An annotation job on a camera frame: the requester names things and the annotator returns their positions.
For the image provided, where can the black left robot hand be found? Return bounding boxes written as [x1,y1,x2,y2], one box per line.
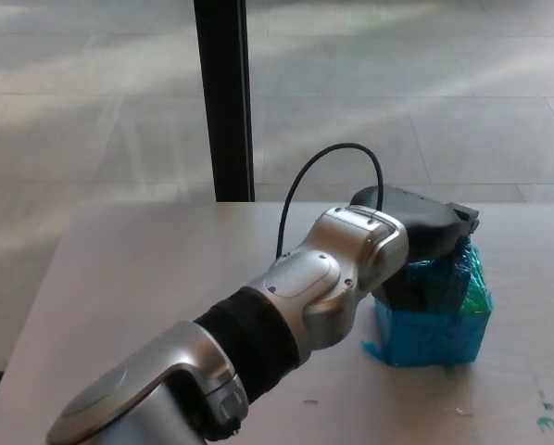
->
[349,184,481,310]

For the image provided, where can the small blue taped cube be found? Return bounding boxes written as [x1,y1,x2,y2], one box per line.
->
[407,243,485,312]

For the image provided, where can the big blue taped cube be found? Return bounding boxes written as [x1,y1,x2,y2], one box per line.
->
[360,273,496,369]

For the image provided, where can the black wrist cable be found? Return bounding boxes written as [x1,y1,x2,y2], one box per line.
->
[275,143,384,259]

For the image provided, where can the black window frame post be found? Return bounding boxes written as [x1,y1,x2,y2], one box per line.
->
[193,0,256,203]

